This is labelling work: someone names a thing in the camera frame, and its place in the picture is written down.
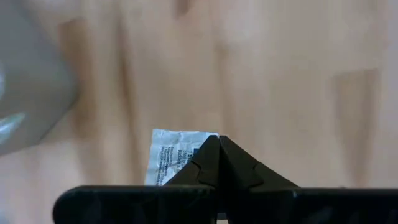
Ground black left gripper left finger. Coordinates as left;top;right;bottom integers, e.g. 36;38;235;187
164;135;221;188

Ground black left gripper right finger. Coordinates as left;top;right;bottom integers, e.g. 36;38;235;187
219;135;300;189

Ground BZK antiseptic towelette packet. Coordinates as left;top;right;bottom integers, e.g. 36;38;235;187
144;129;220;187

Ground light grey plastic bin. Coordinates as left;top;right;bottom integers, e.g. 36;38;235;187
0;0;79;156

